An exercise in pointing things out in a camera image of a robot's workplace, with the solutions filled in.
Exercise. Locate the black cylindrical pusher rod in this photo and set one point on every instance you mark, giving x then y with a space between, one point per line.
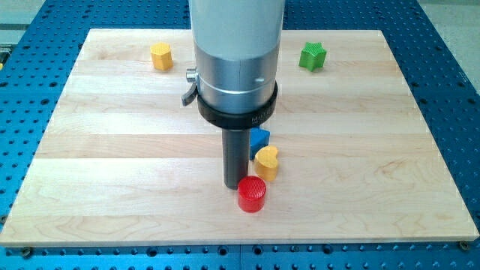
236 153

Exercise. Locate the red cylinder block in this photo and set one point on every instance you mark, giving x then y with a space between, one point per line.
251 194

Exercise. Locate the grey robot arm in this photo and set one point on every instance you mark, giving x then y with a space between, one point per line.
236 45

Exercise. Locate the blue cube block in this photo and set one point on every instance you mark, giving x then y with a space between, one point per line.
259 138

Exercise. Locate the yellow heart block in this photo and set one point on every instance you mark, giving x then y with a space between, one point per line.
266 163

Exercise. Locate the wooden board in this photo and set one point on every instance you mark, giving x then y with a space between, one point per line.
122 162

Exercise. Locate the green star block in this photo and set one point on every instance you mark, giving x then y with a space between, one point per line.
312 56

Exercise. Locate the yellow hexagon block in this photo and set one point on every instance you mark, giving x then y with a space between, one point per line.
161 56

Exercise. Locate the blue perforated metal table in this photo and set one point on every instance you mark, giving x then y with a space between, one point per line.
434 42

